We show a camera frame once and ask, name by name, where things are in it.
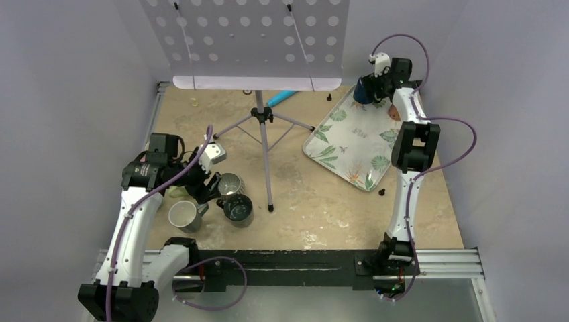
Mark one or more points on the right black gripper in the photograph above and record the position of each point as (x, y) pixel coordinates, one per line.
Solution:
(378, 94)

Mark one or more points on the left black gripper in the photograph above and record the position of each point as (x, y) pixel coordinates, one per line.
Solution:
(199, 190)

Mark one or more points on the grey ribbed mug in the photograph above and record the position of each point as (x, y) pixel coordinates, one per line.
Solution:
(230, 184)

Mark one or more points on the dark blue mug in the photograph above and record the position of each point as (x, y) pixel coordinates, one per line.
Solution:
(362, 92)

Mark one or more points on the light green mug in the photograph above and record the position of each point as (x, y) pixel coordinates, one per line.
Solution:
(177, 192)

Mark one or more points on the dark teal mug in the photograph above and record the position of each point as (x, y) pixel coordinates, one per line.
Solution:
(187, 216)

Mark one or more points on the orange mug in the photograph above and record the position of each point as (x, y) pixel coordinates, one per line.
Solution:
(394, 114)

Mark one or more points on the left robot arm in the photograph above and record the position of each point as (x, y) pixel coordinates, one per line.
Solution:
(125, 288)

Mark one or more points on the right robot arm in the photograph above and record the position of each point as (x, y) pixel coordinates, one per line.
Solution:
(412, 154)

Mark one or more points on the floral serving tray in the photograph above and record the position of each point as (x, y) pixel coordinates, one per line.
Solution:
(355, 141)

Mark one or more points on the light blue cylinder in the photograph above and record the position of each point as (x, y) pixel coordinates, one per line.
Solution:
(279, 98)

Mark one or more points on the perforated music stand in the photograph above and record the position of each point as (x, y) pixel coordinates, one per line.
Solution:
(252, 45)

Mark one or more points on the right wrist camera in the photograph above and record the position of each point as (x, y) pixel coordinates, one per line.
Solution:
(381, 63)

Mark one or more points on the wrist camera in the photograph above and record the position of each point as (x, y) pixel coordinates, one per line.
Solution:
(381, 63)
(214, 153)

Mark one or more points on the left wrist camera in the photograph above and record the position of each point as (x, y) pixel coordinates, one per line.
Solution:
(214, 153)

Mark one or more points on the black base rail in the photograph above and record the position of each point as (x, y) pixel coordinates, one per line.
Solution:
(356, 269)

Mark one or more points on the aluminium frame rail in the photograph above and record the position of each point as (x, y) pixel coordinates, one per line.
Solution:
(456, 264)

